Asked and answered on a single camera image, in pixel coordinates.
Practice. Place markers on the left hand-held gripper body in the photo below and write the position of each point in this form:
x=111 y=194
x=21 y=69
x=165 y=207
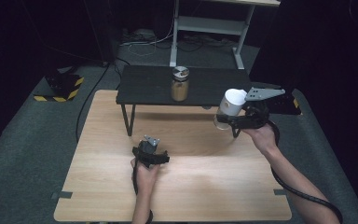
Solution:
x=147 y=152

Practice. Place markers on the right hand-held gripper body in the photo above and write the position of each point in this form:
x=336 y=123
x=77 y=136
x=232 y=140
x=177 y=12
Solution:
x=254 y=115

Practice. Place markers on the glass jar with metal lid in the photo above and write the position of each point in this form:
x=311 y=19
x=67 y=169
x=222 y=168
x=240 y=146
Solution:
x=180 y=84

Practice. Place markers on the black shelf with metal legs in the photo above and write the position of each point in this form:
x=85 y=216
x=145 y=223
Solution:
x=149 y=85

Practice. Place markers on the person's right hand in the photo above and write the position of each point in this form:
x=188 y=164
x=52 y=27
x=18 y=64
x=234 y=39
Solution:
x=262 y=138

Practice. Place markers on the person's left hand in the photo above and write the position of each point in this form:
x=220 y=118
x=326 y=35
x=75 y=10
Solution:
x=145 y=177

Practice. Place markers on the black yellow striped stand base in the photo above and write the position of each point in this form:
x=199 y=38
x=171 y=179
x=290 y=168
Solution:
x=61 y=88
x=287 y=104

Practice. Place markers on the grey tape strip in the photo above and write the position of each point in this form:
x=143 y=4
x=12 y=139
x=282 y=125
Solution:
x=280 y=192
x=61 y=195

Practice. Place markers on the grey power strip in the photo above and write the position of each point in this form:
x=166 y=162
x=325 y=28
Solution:
x=136 y=33

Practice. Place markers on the white metal desk frame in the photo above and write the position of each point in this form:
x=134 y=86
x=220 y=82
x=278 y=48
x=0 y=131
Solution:
x=211 y=26

